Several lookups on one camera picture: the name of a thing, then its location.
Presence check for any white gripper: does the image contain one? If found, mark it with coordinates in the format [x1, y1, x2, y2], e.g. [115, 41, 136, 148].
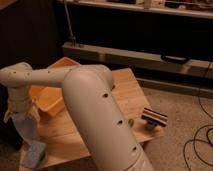
[3, 87, 40, 144]

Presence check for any blue towel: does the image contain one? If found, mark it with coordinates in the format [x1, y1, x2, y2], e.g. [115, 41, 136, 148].
[21, 141, 46, 169]

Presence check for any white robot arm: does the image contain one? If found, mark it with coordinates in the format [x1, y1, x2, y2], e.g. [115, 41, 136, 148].
[0, 62, 154, 171]

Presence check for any striped paper cup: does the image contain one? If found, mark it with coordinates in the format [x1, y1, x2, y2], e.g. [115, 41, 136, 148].
[141, 108, 168, 130]

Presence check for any orange plastic bin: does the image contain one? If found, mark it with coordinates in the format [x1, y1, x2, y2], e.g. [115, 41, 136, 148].
[30, 57, 80, 117]

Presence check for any wooden board table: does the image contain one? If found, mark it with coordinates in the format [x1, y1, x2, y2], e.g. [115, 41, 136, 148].
[18, 67, 166, 171]

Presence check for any metal rod stand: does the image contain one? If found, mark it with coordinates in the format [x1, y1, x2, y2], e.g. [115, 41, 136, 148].
[63, 0, 83, 47]

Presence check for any small green ball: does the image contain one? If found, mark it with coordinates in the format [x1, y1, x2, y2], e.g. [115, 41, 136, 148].
[128, 119, 134, 127]

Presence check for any upper shelf with clutter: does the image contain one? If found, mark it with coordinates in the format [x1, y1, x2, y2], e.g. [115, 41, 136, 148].
[58, 0, 213, 19]

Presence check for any long metal shelf rail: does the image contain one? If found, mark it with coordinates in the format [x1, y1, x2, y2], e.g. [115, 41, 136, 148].
[62, 42, 213, 79]

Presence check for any black handle on rail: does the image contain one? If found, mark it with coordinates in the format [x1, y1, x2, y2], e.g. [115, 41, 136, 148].
[161, 55, 189, 64]

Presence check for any black cable on floor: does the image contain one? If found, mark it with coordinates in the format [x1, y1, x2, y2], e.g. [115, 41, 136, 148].
[182, 61, 213, 167]

